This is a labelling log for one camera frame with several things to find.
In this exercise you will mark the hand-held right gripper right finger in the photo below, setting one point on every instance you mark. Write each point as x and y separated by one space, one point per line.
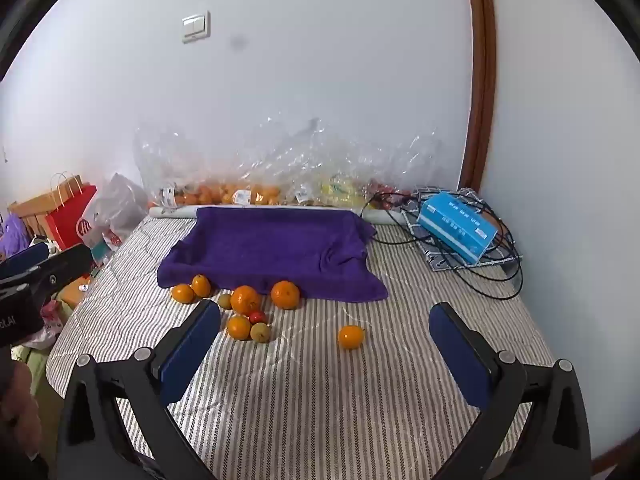
457 360

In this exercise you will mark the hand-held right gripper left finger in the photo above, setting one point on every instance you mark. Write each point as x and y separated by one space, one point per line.
190 355

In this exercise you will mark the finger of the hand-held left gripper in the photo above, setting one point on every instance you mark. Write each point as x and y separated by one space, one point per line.
65 266
27 256

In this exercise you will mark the greenish brown kiwi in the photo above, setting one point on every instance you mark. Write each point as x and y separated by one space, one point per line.
225 301
260 332

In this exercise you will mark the small oval orange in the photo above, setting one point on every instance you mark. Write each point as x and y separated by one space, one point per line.
201 285

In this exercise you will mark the red strawberry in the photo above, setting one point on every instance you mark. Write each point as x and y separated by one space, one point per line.
257 317

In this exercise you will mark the large orange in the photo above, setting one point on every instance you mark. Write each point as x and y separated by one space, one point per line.
285 294
245 300

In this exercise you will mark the person's left hand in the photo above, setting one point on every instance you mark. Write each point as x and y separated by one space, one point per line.
20 410

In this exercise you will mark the white spotted plush toy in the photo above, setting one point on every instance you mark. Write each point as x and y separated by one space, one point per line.
37 242

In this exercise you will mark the purple plush toy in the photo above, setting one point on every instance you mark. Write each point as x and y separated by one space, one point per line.
12 237

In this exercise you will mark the orange packet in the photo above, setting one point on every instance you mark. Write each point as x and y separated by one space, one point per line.
75 292

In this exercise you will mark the brown paper bag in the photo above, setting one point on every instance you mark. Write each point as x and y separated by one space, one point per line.
30 212

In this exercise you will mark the red paper bag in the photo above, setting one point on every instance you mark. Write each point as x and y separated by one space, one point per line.
70 220

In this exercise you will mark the white plastic bag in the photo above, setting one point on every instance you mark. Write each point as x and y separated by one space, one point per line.
115 200

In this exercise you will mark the black white checkered cloth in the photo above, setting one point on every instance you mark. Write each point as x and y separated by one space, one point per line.
440 259

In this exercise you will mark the striped bed cover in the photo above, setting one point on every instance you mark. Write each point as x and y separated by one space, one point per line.
310 400

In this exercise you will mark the purple towel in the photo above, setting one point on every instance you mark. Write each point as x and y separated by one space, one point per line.
270 250

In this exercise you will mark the blue tissue box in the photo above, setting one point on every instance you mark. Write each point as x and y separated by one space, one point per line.
455 222

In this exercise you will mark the clear bag of oranges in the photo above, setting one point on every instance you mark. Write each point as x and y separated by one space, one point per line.
200 160

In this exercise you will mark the clear bag of red produce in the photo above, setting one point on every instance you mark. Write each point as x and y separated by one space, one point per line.
405 160

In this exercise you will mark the white light switch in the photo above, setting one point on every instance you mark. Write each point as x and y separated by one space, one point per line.
196 27

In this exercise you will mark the brown wooden door frame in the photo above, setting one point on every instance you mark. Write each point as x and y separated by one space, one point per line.
482 75

